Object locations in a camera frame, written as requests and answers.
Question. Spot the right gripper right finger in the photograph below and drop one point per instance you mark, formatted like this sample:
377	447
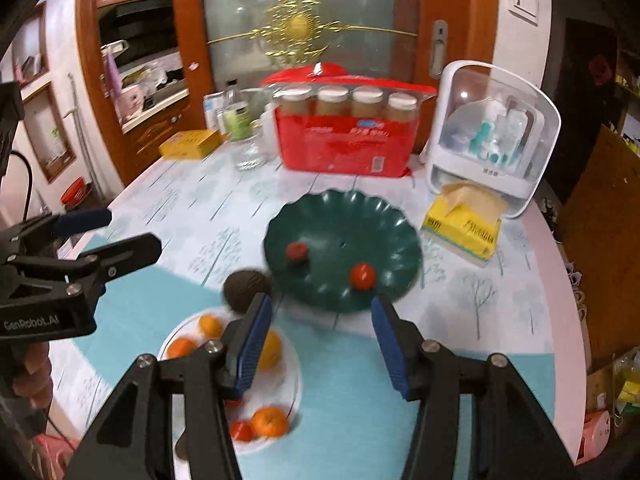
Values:
511	435

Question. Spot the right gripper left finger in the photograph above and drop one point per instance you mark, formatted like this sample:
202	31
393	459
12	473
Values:
131	437

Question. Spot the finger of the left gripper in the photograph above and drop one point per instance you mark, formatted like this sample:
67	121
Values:
39	235
104	263

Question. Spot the red cherry tomato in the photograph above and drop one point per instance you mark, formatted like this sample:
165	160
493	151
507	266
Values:
363	276
242	431

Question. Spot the small yellow kumquat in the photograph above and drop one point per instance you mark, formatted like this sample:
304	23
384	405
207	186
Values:
210	326

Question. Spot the small orange mandarin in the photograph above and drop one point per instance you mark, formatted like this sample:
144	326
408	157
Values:
270	422

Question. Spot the dark brown avocado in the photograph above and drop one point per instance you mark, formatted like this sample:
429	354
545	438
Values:
240	288

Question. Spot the large yellow orange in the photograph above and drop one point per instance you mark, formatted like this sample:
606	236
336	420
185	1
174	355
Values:
271	352

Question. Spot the person's left hand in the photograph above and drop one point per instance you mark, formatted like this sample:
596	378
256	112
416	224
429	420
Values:
35	383

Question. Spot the red plastic basin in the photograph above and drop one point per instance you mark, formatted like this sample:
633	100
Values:
76	193

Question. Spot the white floral round plate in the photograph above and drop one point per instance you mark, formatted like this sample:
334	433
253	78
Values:
279	385

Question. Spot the yellow flat box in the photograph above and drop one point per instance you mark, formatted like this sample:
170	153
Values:
191	144

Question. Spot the pink appliance on counter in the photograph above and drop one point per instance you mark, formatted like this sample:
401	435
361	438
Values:
129	103

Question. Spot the clear ribbed glass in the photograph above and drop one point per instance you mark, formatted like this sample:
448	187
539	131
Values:
249	153

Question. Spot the small white carton box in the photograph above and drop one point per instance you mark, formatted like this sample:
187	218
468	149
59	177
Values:
213	103

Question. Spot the red lychee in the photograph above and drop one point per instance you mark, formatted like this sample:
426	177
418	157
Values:
297	252

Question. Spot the green label glass bottle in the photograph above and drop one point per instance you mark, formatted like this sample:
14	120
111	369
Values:
235	115

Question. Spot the white squeeze bottle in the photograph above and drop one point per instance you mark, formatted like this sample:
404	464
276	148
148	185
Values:
270	130

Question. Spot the yellow tissue pack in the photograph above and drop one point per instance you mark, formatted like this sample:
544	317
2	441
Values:
467	216

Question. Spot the dark green scalloped plate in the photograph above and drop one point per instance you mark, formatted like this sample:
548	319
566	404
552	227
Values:
342	229

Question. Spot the red paper cup package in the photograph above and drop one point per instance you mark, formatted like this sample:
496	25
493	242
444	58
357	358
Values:
332	122

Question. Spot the white cosmetics storage box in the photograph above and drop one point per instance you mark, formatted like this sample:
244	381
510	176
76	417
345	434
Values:
493	128

